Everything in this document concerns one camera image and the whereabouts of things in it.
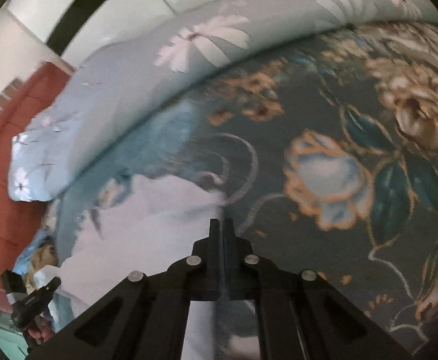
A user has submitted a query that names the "blue floral duvet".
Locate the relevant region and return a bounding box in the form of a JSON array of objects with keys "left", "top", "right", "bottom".
[{"left": 8, "top": 0, "right": 438, "bottom": 202}]

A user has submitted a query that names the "wall switch panel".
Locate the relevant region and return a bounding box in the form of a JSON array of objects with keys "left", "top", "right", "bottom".
[{"left": 0, "top": 78, "right": 23, "bottom": 113}]

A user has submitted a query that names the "red wooden headboard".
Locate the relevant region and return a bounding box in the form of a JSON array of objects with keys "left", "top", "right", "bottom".
[{"left": 0, "top": 61, "right": 73, "bottom": 312}]

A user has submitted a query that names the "light blue shirt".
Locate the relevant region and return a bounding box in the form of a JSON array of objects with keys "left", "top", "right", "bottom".
[{"left": 13, "top": 228, "right": 54, "bottom": 276}]

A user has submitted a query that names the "tan knitted sweater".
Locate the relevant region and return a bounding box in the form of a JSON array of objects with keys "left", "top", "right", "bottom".
[{"left": 23, "top": 243, "right": 59, "bottom": 286}]

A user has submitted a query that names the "teal floral bed sheet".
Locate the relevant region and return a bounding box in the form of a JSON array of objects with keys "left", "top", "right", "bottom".
[{"left": 55, "top": 21, "right": 438, "bottom": 359}]

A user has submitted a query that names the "white printed t-shirt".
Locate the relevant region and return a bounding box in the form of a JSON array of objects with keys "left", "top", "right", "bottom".
[{"left": 32, "top": 173, "right": 261, "bottom": 360}]

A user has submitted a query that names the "person's left hand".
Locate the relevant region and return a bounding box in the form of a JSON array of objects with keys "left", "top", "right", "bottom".
[{"left": 28, "top": 316, "right": 55, "bottom": 342}]

